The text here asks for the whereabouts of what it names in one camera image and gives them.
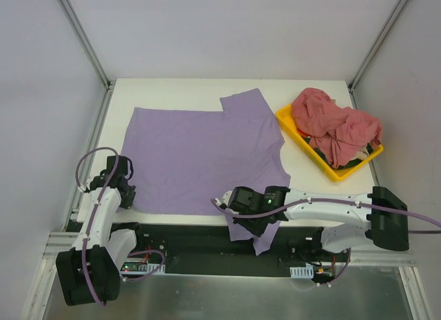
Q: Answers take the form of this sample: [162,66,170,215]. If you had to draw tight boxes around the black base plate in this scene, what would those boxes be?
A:
[141,223,333,277]

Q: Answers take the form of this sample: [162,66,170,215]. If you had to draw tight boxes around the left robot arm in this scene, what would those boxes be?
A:
[56,155,146,306]

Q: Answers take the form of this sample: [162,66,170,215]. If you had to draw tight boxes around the white cloth in tray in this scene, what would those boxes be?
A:
[352,148,371,161]

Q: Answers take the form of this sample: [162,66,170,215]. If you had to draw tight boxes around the yellow plastic tray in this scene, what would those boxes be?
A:
[275,104,384,182]

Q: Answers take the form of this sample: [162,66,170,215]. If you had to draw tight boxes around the purple t shirt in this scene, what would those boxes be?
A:
[123,88,292,256]

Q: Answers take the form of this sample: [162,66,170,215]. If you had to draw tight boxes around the right aluminium frame post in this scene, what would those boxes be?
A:
[348,0,411,94]

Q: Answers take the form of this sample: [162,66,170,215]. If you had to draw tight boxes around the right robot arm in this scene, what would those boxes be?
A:
[212,186,409,261]

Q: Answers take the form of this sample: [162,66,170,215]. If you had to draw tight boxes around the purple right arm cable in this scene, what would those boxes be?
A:
[210,197,441,237]

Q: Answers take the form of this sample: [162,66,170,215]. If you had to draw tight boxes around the aluminium frame post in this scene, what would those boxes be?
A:
[57,0,112,90]
[348,0,411,94]

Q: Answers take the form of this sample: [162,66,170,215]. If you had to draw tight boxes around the pink t shirt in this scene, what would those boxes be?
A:
[291,88,383,150]

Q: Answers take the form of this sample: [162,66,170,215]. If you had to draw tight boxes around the green t shirt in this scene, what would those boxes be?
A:
[303,135,374,170]

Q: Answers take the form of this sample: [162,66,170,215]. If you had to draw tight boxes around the white slotted cable duct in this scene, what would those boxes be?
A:
[120,262,165,276]

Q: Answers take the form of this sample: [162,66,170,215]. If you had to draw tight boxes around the left aluminium frame post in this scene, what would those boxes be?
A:
[57,0,112,90]

